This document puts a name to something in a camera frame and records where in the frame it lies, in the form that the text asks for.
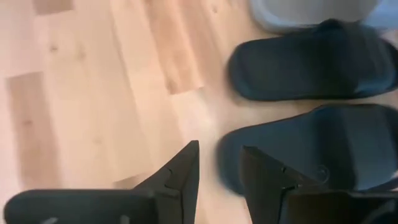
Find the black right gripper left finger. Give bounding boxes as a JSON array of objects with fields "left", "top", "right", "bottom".
[{"left": 4, "top": 140, "right": 200, "bottom": 224}]

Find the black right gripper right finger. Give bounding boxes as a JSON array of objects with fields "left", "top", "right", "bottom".
[{"left": 241, "top": 146, "right": 398, "bottom": 224}]

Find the black rubber slide sandal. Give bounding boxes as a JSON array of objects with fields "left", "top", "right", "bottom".
[
  {"left": 228, "top": 18, "right": 398, "bottom": 102},
  {"left": 216, "top": 104, "right": 398, "bottom": 197}
]

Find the grey rubber slide sandal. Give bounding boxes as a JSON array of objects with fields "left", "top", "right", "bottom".
[{"left": 248, "top": 0, "right": 384, "bottom": 34}]

